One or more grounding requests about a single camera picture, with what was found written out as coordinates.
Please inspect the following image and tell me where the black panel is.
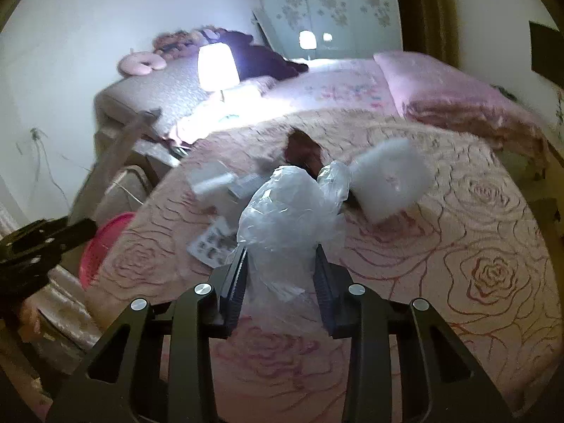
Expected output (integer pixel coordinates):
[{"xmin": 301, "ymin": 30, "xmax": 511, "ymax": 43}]
[{"xmin": 529, "ymin": 21, "xmax": 564, "ymax": 86}]

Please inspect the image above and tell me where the grey flat packet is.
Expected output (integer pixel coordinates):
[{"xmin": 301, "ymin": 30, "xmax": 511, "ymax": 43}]
[{"xmin": 227, "ymin": 172, "xmax": 266, "ymax": 200}]

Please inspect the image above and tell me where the clear plastic bag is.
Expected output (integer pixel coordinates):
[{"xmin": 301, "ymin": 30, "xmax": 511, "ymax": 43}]
[{"xmin": 235, "ymin": 161, "xmax": 353, "ymax": 322}]

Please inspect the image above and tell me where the pink floral bedsheet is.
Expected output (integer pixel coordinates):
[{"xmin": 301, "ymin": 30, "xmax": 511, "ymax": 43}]
[{"xmin": 170, "ymin": 59, "xmax": 399, "ymax": 142}]

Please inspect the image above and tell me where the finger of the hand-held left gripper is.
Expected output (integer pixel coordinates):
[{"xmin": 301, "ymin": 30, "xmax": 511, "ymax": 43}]
[
  {"xmin": 0, "ymin": 248, "xmax": 59, "ymax": 300},
  {"xmin": 9, "ymin": 218, "xmax": 98, "ymax": 252}
]

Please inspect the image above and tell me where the white table lamp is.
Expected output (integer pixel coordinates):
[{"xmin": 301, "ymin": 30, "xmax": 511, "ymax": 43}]
[{"xmin": 197, "ymin": 43, "xmax": 241, "ymax": 102}]

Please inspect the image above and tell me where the dark brown cloth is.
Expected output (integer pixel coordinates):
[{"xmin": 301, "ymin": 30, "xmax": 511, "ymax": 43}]
[{"xmin": 284, "ymin": 128, "xmax": 327, "ymax": 178}]

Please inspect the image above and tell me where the rose patterned blanket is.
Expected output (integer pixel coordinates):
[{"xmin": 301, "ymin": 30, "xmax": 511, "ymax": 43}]
[{"xmin": 84, "ymin": 108, "xmax": 562, "ymax": 423}]

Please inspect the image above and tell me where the white fluffy object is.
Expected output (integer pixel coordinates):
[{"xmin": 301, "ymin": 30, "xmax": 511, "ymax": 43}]
[{"xmin": 350, "ymin": 137, "xmax": 435, "ymax": 225}]

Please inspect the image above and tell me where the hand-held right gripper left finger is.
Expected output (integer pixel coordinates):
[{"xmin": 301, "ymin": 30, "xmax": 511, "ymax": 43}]
[{"xmin": 46, "ymin": 247, "xmax": 247, "ymax": 423}]

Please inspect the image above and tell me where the brown wooden door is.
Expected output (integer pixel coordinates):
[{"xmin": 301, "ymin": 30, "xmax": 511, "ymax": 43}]
[{"xmin": 392, "ymin": 0, "xmax": 461, "ymax": 69}]

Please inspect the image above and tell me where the dark purple clothing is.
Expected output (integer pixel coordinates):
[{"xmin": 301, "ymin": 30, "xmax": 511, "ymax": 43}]
[{"xmin": 220, "ymin": 31, "xmax": 309, "ymax": 82}]

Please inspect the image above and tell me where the floral sliding wardrobe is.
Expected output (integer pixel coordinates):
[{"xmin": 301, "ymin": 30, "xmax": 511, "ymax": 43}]
[{"xmin": 253, "ymin": 0, "xmax": 404, "ymax": 60}]

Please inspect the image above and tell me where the white ribbed cover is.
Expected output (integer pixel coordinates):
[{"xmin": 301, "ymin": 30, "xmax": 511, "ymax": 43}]
[{"xmin": 0, "ymin": 203, "xmax": 106, "ymax": 366}]

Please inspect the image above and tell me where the pink plastic basket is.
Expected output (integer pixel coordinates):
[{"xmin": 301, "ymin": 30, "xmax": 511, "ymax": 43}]
[{"xmin": 80, "ymin": 212, "xmax": 135, "ymax": 289}]

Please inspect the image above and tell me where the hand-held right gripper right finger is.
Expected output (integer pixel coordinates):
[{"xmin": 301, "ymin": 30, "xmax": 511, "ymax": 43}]
[{"xmin": 314, "ymin": 244, "xmax": 514, "ymax": 423}]

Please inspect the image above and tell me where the grey padded headboard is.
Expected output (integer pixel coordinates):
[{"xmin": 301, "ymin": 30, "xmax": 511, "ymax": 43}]
[{"xmin": 94, "ymin": 55, "xmax": 212, "ymax": 142}]

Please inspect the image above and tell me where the wall socket with cable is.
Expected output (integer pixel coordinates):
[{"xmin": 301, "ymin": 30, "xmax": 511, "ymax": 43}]
[{"xmin": 15, "ymin": 127, "xmax": 93, "ymax": 199}]

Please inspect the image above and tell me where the printed paper sheet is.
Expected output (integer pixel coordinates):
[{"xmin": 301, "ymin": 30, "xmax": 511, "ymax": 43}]
[{"xmin": 187, "ymin": 218, "xmax": 241, "ymax": 269}]

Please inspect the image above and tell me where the grey metal bar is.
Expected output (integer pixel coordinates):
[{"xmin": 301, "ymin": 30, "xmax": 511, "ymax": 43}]
[{"xmin": 70, "ymin": 109, "xmax": 160, "ymax": 225}]

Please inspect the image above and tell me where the pink neck pillow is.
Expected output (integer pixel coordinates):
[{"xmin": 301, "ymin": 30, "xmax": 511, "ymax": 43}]
[{"xmin": 121, "ymin": 50, "xmax": 168, "ymax": 75}]

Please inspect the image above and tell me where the pile of plush toys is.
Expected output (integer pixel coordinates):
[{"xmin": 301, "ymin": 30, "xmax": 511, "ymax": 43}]
[{"xmin": 152, "ymin": 27, "xmax": 230, "ymax": 60}]

